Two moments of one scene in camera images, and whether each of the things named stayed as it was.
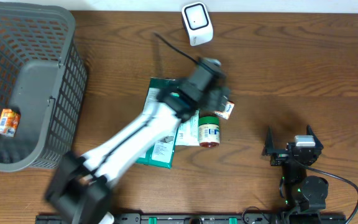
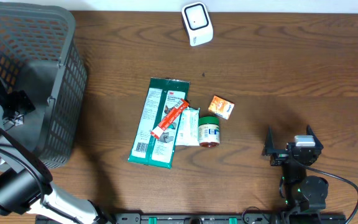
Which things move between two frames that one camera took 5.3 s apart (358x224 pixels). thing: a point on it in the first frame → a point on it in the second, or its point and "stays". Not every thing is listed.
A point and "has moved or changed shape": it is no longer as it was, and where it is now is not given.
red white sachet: x=226 y=114 has moved or changed shape
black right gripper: x=280 y=155 stays
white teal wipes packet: x=188 y=132 stays
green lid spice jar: x=209 y=131 stays
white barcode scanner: x=197 y=23 stays
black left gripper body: x=216 y=104 → x=12 y=102
